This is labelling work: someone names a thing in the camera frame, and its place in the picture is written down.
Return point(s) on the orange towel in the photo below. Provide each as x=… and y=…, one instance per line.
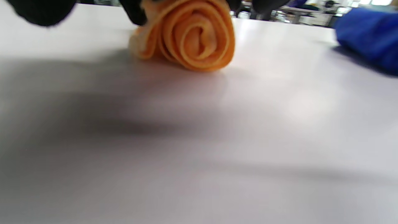
x=192, y=34

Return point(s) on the blue towel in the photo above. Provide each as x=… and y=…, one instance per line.
x=370, y=37

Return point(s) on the person's right hand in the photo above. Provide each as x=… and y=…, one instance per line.
x=43, y=11

